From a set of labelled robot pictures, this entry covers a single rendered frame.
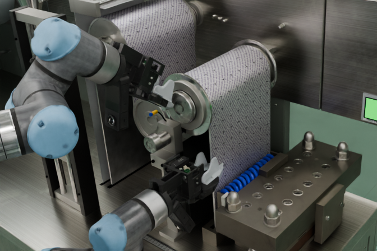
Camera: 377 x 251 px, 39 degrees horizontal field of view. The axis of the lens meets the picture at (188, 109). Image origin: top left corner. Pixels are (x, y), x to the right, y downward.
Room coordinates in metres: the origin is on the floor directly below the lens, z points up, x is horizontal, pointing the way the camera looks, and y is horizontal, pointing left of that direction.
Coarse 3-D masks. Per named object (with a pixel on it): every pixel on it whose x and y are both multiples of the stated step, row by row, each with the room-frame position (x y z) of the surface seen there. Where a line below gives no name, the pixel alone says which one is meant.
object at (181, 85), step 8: (264, 56) 1.22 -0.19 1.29; (176, 88) 1.07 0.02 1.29; (184, 88) 1.05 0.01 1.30; (192, 88) 1.04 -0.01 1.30; (192, 96) 1.03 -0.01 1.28; (200, 96) 1.03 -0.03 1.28; (200, 104) 1.02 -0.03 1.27; (168, 112) 1.09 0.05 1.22; (200, 112) 1.02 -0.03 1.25; (176, 120) 1.07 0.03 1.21; (200, 120) 1.02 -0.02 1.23; (192, 128) 1.04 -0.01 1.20
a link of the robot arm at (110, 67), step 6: (108, 48) 0.92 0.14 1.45; (114, 48) 0.94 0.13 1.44; (108, 54) 0.90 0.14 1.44; (114, 54) 0.92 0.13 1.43; (108, 60) 0.90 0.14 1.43; (114, 60) 0.91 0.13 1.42; (102, 66) 0.89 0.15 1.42; (108, 66) 0.90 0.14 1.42; (114, 66) 0.91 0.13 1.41; (96, 72) 0.94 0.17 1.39; (102, 72) 0.89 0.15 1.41; (108, 72) 0.90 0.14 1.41; (114, 72) 0.91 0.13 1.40; (90, 78) 0.90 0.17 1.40; (96, 78) 0.90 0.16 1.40; (102, 78) 0.90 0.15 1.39; (108, 78) 0.90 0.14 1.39
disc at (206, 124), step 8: (176, 80) 1.07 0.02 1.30; (184, 80) 1.06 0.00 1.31; (192, 80) 1.04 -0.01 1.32; (200, 88) 1.03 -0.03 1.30; (208, 104) 1.01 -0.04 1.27; (208, 112) 1.02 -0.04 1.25; (192, 120) 1.05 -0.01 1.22; (208, 120) 1.02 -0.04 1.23; (184, 128) 1.07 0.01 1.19; (200, 128) 1.03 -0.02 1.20; (208, 128) 1.02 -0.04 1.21
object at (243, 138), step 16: (240, 112) 1.10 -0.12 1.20; (256, 112) 1.15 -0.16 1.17; (224, 128) 1.06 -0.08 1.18; (240, 128) 1.10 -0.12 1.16; (256, 128) 1.15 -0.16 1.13; (224, 144) 1.06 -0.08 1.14; (240, 144) 1.10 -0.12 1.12; (256, 144) 1.15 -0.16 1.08; (224, 160) 1.06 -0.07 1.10; (240, 160) 1.10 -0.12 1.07; (256, 160) 1.15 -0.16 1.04; (224, 176) 1.05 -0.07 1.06
